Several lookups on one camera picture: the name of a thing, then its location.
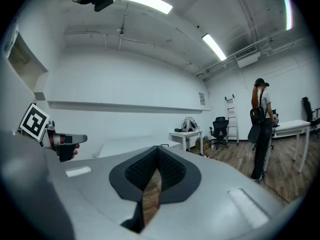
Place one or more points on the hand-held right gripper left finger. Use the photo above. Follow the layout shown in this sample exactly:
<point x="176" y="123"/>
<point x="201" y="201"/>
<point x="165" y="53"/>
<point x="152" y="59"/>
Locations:
<point x="100" y="196"/>

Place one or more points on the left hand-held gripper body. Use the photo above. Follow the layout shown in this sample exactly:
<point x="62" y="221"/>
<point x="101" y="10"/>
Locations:
<point x="35" y="121"/>

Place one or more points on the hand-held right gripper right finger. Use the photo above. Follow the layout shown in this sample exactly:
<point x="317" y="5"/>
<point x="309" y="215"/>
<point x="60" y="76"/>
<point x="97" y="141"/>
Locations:
<point x="212" y="199"/>

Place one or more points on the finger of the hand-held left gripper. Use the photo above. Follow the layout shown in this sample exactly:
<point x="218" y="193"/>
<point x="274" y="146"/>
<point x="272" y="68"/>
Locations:
<point x="81" y="138"/>

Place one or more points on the person's left hand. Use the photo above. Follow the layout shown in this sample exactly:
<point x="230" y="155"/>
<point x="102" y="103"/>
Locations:
<point x="75" y="151"/>

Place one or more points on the small white desk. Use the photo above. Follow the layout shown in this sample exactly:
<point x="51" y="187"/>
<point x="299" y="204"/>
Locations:
<point x="186" y="135"/>

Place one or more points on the black office chair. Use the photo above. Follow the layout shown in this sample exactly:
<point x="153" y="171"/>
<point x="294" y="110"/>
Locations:
<point x="220" y="130"/>

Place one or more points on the white backpack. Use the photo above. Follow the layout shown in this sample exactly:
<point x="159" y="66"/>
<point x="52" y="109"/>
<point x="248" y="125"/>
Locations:
<point x="188" y="124"/>

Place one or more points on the aluminium ladder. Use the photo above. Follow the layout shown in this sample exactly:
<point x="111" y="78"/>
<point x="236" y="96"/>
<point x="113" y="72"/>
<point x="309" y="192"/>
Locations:
<point x="232" y="119"/>

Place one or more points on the long white desk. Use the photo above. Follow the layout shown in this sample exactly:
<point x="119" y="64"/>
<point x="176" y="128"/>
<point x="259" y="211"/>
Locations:
<point x="292" y="127"/>

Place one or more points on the black high-back chair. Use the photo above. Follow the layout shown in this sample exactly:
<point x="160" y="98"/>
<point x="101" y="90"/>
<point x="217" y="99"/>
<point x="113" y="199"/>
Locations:
<point x="310" y="114"/>

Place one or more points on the white air conditioner unit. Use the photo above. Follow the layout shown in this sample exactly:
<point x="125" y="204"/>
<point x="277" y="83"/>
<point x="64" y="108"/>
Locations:
<point x="247" y="59"/>

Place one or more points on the long ceiling light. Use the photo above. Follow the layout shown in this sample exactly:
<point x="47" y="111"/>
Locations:
<point x="140" y="0"/>
<point x="288" y="11"/>
<point x="214" y="46"/>

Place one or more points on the wall notice sheet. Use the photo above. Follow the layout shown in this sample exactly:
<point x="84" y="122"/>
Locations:
<point x="202" y="99"/>

